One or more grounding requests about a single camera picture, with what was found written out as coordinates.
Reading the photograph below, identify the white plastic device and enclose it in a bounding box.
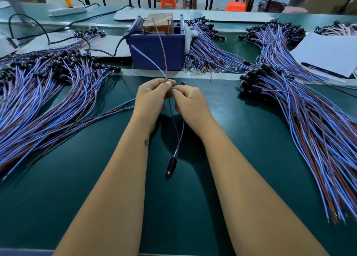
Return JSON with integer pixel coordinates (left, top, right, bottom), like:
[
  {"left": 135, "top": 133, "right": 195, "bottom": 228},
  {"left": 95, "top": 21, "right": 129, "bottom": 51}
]
[{"left": 0, "top": 34, "right": 19, "bottom": 56}]

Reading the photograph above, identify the brown cardboard block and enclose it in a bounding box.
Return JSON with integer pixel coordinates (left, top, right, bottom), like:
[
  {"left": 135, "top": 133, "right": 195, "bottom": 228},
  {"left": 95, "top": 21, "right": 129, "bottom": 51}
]
[{"left": 143, "top": 12, "right": 174, "bottom": 34}]

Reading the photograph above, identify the blue brown plug cable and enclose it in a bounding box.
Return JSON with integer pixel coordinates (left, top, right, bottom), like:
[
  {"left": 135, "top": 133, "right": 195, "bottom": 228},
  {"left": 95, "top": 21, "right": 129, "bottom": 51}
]
[{"left": 129, "top": 16, "right": 187, "bottom": 180}]

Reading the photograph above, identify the black power cable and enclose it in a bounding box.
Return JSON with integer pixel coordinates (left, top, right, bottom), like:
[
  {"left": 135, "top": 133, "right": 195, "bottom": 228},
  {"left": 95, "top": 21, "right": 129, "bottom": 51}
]
[{"left": 8, "top": 5, "right": 136, "bottom": 44}]

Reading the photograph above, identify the white paper sheet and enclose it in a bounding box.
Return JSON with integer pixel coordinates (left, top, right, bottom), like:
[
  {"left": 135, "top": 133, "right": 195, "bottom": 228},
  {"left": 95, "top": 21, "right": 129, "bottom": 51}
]
[{"left": 290, "top": 32, "right": 357, "bottom": 79}]

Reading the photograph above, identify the person's left forearm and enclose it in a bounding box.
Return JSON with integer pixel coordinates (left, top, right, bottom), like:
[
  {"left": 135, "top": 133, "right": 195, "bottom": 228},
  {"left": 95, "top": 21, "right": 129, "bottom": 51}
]
[{"left": 54, "top": 125, "right": 160, "bottom": 256}]

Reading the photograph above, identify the white power strip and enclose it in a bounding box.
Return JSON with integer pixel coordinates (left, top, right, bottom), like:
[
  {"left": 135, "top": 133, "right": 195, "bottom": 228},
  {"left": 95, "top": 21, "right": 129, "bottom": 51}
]
[{"left": 48, "top": 5, "right": 88, "bottom": 17}]

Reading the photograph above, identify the white flat mat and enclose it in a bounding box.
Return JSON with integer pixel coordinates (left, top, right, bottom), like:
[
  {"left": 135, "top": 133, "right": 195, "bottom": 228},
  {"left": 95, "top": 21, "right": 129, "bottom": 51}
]
[
  {"left": 114, "top": 8, "right": 203, "bottom": 21},
  {"left": 202, "top": 10, "right": 277, "bottom": 23},
  {"left": 18, "top": 33, "right": 132, "bottom": 57}
]

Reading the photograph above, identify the person's left hand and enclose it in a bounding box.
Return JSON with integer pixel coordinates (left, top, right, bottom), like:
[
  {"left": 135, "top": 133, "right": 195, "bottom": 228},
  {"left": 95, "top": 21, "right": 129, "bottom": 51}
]
[{"left": 133, "top": 78, "right": 177, "bottom": 132}]

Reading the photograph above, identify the person's right forearm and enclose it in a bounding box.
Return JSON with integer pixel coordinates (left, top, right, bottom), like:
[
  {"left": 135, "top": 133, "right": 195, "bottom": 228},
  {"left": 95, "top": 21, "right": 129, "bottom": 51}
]
[{"left": 200, "top": 129, "right": 330, "bottom": 256}]

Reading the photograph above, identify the black pen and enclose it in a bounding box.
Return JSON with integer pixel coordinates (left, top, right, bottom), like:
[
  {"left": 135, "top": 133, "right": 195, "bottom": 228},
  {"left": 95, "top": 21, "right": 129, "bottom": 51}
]
[{"left": 300, "top": 62, "right": 349, "bottom": 79}]

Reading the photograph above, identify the person's right hand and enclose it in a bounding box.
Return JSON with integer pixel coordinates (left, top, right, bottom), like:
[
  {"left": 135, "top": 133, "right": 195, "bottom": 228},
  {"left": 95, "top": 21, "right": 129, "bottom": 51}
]
[{"left": 171, "top": 85, "right": 217, "bottom": 139}]

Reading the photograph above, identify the blue plastic tester box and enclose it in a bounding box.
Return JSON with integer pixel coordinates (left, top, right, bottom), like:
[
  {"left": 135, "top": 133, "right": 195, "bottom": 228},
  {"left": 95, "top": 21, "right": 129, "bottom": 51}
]
[{"left": 125, "top": 14, "right": 187, "bottom": 71}]

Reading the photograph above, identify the pile of wired lamps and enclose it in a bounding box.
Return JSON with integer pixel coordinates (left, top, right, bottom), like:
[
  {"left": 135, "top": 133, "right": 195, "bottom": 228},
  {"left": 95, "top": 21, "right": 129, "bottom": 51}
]
[
  {"left": 0, "top": 47, "right": 137, "bottom": 180},
  {"left": 237, "top": 63, "right": 357, "bottom": 223}
]

